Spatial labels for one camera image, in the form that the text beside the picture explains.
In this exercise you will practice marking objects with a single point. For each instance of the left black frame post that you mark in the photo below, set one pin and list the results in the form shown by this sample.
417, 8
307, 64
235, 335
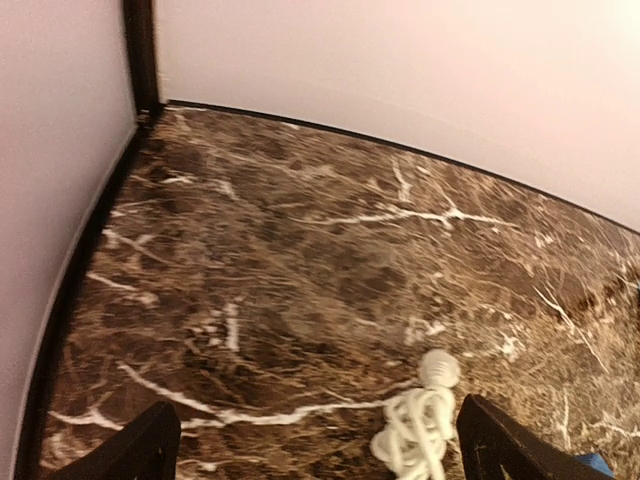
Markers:
138, 19

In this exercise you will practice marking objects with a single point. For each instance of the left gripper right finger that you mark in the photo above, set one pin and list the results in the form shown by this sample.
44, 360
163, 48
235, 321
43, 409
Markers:
495, 446

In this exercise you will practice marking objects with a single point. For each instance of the dark blue cube socket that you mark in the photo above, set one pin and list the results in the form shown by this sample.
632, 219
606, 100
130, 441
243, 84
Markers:
595, 461

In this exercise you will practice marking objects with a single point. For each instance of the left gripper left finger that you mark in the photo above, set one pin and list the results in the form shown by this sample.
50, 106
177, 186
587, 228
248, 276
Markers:
146, 448

